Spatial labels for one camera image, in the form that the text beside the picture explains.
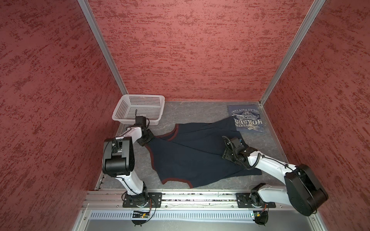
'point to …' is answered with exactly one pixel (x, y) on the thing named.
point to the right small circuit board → (257, 214)
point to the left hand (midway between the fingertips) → (150, 140)
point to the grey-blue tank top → (247, 117)
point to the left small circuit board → (138, 214)
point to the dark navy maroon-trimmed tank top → (194, 152)
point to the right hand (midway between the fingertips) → (227, 159)
